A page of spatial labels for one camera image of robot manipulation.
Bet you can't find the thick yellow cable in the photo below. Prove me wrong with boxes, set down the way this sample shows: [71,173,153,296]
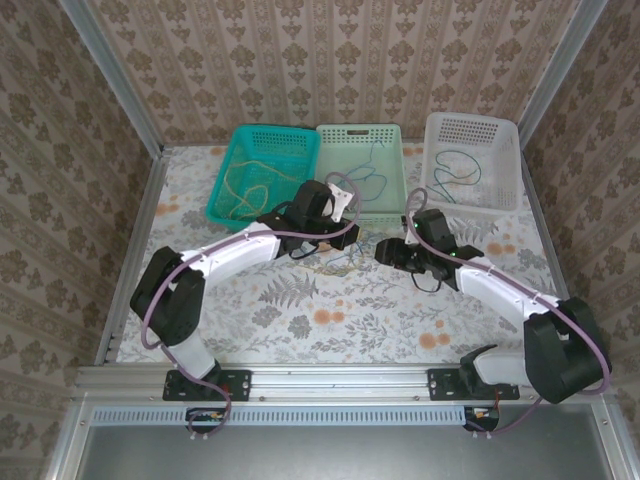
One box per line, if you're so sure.
[222,158,301,222]

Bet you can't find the thick blue cable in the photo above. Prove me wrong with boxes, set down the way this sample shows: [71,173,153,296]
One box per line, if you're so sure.
[344,168,387,202]

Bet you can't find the green cable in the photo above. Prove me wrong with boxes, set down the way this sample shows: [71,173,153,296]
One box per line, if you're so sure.
[432,149,482,202]
[349,234,374,269]

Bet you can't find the thin blue cable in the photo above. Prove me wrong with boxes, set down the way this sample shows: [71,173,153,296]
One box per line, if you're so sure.
[349,141,385,174]
[344,232,374,271]

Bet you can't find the teal plastic basket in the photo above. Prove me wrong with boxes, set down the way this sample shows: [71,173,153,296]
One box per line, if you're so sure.
[205,123,322,238]

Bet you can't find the mint green plastic basket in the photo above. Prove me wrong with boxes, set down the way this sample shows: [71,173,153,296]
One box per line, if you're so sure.
[312,123,411,229]

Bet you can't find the floral patterned tablecloth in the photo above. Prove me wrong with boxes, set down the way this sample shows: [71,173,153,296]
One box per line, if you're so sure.
[107,142,581,366]

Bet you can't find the white plastic basket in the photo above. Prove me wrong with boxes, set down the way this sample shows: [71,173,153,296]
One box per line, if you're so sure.
[422,111,521,214]

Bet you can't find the grey metal panel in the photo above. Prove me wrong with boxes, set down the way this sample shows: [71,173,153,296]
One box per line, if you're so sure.
[44,392,640,480]

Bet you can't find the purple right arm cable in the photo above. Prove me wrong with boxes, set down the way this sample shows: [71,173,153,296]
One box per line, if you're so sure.
[404,187,614,444]

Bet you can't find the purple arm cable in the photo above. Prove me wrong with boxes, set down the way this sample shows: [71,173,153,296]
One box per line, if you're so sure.
[404,187,614,444]
[141,171,362,444]

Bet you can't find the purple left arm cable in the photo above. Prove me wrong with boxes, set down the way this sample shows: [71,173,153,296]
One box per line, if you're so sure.
[141,171,362,444]

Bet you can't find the aluminium frame rail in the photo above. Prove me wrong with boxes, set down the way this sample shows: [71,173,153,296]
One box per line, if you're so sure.
[74,363,612,401]
[94,143,174,369]
[517,144,591,364]

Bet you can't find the black cable connector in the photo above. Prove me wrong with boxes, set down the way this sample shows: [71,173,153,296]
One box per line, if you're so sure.
[463,405,502,432]
[185,407,232,434]

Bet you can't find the aluminium frame post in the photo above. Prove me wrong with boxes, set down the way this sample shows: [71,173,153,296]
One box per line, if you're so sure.
[517,0,610,146]
[58,0,166,151]

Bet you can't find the slotted grey cable duct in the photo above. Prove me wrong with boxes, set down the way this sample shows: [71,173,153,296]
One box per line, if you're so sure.
[92,405,469,427]

